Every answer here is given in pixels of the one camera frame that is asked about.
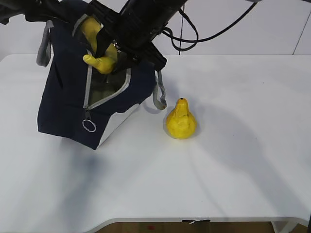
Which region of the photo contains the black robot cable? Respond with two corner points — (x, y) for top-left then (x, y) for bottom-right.
(162, 0), (258, 51)

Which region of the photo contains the yellow pear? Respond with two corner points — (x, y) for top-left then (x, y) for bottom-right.
(165, 98), (197, 139)

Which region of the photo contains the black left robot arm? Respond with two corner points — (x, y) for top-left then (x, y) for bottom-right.
(0, 0), (77, 25)

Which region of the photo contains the yellow banana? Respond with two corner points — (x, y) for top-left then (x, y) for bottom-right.
(81, 17), (118, 74)

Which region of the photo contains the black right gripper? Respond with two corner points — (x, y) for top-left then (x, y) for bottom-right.
(86, 0), (167, 73)

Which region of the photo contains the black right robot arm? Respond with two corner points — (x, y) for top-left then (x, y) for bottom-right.
(86, 0), (185, 71)

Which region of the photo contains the navy insulated lunch bag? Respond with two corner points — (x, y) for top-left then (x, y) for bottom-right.
(36, 0), (167, 150)

